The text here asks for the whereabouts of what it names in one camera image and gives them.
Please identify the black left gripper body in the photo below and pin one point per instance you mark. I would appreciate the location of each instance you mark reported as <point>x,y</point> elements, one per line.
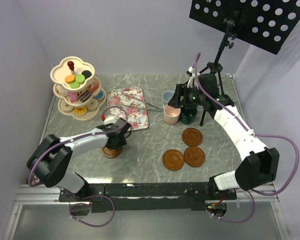
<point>121,142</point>

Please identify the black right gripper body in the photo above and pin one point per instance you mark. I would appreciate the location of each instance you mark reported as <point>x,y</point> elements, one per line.
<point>192,97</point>

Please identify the brown wooden coaster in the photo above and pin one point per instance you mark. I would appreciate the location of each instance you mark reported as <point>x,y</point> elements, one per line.
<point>194,156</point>
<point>173,160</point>
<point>192,137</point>
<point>111,153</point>

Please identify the pink mug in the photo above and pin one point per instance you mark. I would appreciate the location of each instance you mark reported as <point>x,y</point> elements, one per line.
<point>171,115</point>

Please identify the floral serving tray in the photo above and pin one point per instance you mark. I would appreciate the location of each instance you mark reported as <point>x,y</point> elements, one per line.
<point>137,118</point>

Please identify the metal serving tongs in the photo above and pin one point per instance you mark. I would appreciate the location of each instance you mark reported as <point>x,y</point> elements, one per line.
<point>146,106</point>

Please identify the yellow toy tart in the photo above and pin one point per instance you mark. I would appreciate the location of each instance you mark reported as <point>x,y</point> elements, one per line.
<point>80,111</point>

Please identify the blue frosted toy donut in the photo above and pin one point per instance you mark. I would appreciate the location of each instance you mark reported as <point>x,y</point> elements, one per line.
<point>100,96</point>

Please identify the chocolate layer toy cake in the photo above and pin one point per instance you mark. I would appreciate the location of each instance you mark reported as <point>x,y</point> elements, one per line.
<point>85,96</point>

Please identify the pink toy cake slice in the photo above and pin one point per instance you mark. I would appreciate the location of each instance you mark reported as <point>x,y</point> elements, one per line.
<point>94,88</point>

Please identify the cream three-tier dessert stand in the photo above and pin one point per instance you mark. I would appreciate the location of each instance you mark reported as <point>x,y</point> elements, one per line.
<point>73,65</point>

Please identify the pink toy popsicle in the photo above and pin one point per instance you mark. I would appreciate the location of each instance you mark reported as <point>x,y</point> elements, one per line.
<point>73,97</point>

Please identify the white toy donut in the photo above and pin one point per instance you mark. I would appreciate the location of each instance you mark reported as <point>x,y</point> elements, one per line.
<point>66,108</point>

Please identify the green toy macaron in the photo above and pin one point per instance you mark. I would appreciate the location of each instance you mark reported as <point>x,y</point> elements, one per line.
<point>80,78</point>
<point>74,85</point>

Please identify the black toy cookie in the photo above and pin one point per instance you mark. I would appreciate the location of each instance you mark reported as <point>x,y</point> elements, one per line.
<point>86,73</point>

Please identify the orange toy macaron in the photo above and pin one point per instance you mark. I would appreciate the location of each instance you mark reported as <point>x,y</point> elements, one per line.
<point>70,79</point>

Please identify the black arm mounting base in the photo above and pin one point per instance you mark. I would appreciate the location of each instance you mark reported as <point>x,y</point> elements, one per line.
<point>103,197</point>

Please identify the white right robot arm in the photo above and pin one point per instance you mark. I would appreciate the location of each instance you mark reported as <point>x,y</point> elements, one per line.
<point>259,163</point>

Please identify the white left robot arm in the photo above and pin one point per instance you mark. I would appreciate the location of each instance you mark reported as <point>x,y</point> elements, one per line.
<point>50,161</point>

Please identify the dark green mug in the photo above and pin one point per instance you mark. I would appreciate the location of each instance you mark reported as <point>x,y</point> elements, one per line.
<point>187,116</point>

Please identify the light blue mug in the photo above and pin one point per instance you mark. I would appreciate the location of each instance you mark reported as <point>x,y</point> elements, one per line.
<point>167,96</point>

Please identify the black perforated calibration board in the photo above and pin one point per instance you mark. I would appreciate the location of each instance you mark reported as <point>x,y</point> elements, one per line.
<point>265,24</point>

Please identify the aluminium frame rail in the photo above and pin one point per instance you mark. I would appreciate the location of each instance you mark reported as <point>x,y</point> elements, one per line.
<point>26,195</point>

